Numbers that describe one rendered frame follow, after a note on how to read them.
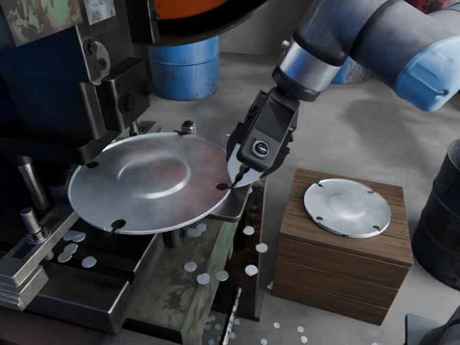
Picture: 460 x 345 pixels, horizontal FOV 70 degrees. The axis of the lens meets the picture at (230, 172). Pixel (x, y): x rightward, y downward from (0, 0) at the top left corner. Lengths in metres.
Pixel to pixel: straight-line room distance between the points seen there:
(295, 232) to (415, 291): 0.62
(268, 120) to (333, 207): 0.80
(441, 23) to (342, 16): 0.10
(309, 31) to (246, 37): 3.51
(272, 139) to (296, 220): 0.74
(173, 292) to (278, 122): 0.34
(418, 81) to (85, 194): 0.50
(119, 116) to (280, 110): 0.23
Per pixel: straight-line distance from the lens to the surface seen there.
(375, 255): 1.12
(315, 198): 1.23
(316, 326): 1.34
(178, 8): 0.84
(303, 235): 1.10
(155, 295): 0.61
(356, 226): 1.17
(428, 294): 1.57
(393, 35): 0.40
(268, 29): 3.87
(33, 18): 0.37
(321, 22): 0.43
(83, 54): 0.44
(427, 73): 0.39
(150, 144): 0.71
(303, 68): 0.44
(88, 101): 0.50
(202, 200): 0.55
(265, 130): 0.43
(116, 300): 0.54
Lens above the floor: 1.14
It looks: 36 degrees down
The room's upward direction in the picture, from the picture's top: straight up
